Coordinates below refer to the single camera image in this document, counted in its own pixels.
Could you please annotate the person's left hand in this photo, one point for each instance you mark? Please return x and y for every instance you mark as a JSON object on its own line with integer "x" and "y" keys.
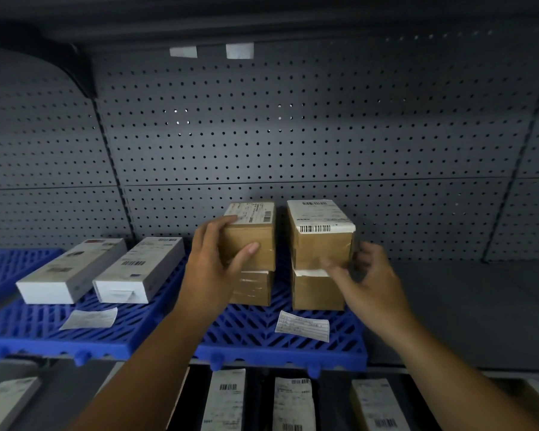
{"x": 204, "y": 278}

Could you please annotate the person's right hand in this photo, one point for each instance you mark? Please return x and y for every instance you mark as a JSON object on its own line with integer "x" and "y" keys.
{"x": 375, "y": 296}

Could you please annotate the person's left thumb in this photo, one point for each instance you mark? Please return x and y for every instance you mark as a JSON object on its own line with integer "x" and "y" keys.
{"x": 242, "y": 261}

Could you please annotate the person's right thumb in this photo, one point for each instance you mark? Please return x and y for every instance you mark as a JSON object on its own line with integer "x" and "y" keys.
{"x": 337, "y": 272}

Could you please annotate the cardboard box with narrow label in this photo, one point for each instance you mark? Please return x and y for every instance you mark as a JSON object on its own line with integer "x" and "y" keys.
{"x": 251, "y": 240}

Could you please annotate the cardboard box with wide label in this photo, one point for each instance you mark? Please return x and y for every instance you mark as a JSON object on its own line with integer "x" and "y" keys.
{"x": 319, "y": 244}

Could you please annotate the person's right forearm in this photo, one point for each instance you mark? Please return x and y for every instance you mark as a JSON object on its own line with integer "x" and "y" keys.
{"x": 449, "y": 381}

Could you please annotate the person's left forearm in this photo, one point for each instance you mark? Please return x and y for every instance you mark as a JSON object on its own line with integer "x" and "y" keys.
{"x": 148, "y": 377}

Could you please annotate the brown cardboard box white tape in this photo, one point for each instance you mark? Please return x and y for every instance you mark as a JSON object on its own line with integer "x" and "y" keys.
{"x": 316, "y": 291}

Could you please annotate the taped brown cardboard box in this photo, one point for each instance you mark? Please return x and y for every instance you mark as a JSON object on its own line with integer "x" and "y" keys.
{"x": 254, "y": 288}

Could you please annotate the printed white paper slip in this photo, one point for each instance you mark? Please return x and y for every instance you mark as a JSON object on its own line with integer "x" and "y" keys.
{"x": 302, "y": 326}

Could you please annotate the large blue plastic grid mat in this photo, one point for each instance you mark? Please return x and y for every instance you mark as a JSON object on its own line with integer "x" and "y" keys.
{"x": 251, "y": 332}

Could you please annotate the white carton box barcode label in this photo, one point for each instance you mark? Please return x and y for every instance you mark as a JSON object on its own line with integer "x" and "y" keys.
{"x": 137, "y": 271}

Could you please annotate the brown parcel with white label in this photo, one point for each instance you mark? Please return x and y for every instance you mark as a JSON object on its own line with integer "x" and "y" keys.
{"x": 377, "y": 406}

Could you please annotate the white labelled parcel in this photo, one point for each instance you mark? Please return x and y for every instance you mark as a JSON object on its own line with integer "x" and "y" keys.
{"x": 4, "y": 403}
{"x": 224, "y": 401}
{"x": 294, "y": 406}

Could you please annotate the grey pegboard back panel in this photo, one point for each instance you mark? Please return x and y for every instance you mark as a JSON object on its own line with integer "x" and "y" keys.
{"x": 319, "y": 130}

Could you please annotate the blank white paper slip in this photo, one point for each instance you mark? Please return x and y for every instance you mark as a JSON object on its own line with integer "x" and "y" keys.
{"x": 89, "y": 319}

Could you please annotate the long white carton box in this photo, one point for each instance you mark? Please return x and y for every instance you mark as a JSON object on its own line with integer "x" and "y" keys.
{"x": 67, "y": 273}

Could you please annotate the large white shelf tag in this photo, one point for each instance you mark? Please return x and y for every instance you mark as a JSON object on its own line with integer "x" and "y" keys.
{"x": 240, "y": 51}

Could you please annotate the small white shelf tag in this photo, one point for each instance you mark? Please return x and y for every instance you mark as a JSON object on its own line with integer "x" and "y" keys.
{"x": 183, "y": 51}

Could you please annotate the small blue plastic grid mat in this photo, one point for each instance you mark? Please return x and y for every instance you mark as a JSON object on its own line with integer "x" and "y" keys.
{"x": 9, "y": 267}

